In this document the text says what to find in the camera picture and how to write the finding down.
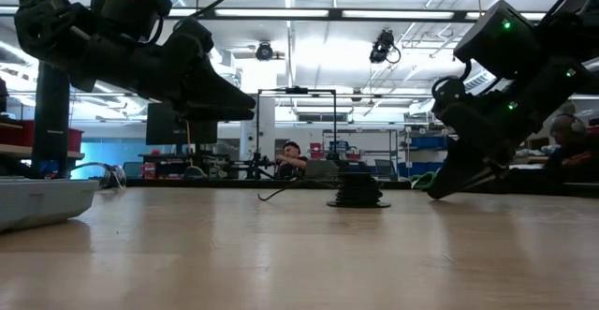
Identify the black tripod rig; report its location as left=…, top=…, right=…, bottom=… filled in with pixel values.
left=219, top=150, right=277, bottom=181

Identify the black monitor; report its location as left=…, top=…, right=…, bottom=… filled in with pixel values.
left=145, top=102, right=219, bottom=146

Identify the black overhead beam with lights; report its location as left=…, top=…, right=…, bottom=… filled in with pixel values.
left=0, top=5, right=548, bottom=24

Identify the person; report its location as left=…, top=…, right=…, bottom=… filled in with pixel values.
left=273, top=140, right=310, bottom=181
left=528, top=112, right=599, bottom=183

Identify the grey looped cable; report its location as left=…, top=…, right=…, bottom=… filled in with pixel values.
left=69, top=162, right=127, bottom=190

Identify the black cord spool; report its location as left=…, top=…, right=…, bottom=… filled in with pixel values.
left=326, top=171, right=392, bottom=209

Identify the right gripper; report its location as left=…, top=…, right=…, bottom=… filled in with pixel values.
left=428, top=89, right=534, bottom=200

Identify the grey storage rack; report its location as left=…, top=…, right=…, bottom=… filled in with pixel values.
left=404, top=126, right=450, bottom=180

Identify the white pillar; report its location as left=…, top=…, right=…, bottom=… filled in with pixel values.
left=239, top=96, right=277, bottom=180

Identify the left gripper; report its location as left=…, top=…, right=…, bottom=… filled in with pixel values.
left=139, top=17, right=257, bottom=123

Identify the black upright frame post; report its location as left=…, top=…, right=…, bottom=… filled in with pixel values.
left=32, top=61, right=71, bottom=180

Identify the wooden shelf board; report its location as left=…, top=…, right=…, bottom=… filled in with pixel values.
left=0, top=143, right=85, bottom=161

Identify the grey green work glove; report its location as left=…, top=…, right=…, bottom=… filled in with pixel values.
left=410, top=170, right=441, bottom=191

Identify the black equipment desk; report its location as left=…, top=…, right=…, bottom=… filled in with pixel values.
left=139, top=153, right=230, bottom=180

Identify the grey plastic tray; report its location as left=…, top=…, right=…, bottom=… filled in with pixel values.
left=0, top=178, right=100, bottom=232

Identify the thin black cord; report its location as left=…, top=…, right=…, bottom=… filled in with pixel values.
left=256, top=172, right=383, bottom=206

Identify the blue storage bin row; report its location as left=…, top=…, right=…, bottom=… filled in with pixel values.
left=397, top=159, right=444, bottom=179

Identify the red plastic bin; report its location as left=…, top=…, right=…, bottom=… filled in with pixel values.
left=67, top=126, right=85, bottom=155
left=0, top=120, right=37, bottom=148

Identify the grey laptop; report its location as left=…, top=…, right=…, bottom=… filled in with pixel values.
left=303, top=159, right=341, bottom=181

